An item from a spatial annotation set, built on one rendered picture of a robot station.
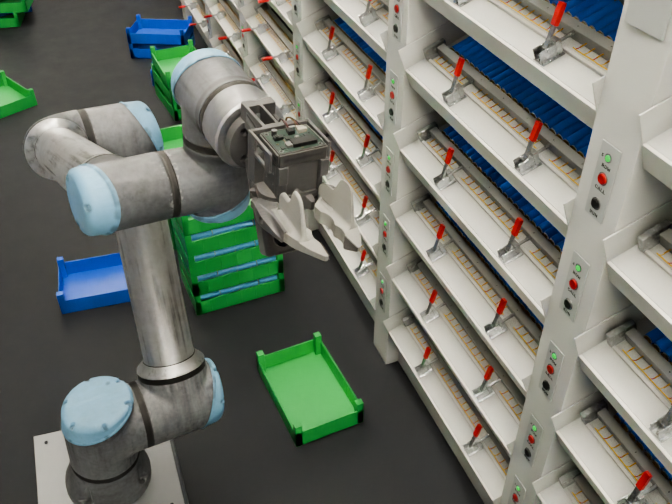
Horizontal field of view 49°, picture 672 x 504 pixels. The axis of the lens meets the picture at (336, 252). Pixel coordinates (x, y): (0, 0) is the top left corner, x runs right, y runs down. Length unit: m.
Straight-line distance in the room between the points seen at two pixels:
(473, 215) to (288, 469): 0.86
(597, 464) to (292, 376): 1.05
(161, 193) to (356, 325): 1.46
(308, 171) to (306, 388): 1.42
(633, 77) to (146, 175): 0.64
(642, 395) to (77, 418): 1.08
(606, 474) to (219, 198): 0.82
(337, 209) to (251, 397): 1.43
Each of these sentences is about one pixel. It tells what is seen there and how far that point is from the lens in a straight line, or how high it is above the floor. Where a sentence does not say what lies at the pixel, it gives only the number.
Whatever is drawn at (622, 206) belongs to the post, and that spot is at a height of 1.04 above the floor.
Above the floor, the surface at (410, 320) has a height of 0.18.
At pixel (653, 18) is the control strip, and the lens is 1.01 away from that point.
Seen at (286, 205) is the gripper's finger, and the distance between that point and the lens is 0.75.
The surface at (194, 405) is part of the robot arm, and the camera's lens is 1.67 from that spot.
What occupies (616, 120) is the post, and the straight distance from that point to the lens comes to 1.08.
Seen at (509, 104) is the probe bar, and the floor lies 1.00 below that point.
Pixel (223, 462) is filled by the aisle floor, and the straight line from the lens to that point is 2.03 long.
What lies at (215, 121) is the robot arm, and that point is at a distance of 0.86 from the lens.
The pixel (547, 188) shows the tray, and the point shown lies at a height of 0.95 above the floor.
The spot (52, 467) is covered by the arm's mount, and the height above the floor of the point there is 0.17.
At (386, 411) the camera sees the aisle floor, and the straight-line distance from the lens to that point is 2.11.
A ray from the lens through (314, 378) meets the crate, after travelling 2.18.
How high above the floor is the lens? 1.64
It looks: 39 degrees down
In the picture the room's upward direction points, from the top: straight up
